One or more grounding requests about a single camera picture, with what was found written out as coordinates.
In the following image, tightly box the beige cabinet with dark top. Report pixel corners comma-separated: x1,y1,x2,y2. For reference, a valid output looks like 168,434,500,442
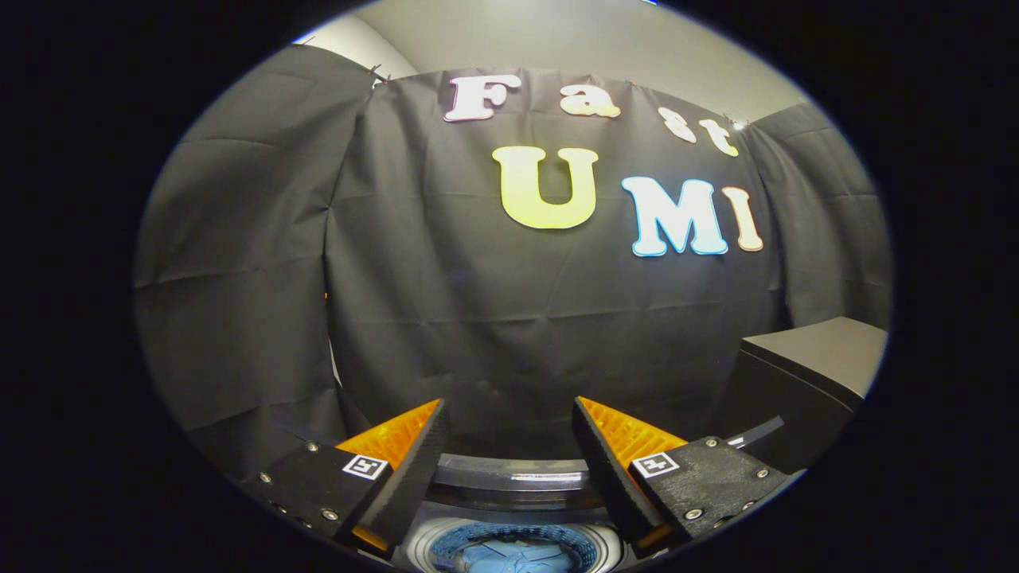
713,317,888,474

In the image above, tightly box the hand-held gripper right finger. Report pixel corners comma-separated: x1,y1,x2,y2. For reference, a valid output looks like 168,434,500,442
572,396,793,558

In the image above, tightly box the light blue polo shirt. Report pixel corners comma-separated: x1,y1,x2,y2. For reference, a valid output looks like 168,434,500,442
458,540,578,573

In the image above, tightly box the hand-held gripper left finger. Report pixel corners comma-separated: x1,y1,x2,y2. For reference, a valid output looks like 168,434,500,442
239,399,451,558

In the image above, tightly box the black backdrop cloth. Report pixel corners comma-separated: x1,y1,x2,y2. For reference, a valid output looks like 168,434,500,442
134,44,892,478

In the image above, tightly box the dark washing machine lid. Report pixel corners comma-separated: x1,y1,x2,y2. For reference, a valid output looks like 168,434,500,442
275,418,785,512

